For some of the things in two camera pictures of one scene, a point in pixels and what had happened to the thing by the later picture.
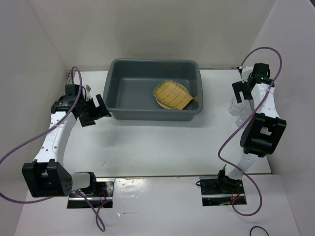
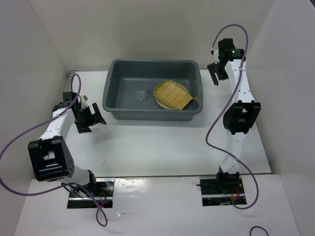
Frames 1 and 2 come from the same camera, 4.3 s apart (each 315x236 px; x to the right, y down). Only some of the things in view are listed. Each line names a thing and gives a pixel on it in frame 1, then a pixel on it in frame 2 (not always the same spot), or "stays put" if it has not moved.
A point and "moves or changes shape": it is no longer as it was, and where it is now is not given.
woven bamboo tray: [173, 94] stays put
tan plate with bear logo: [164, 104] stays put
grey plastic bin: [129, 84] stays put
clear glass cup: [240, 110] moves or changes shape
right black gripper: [238, 86] → [211, 68]
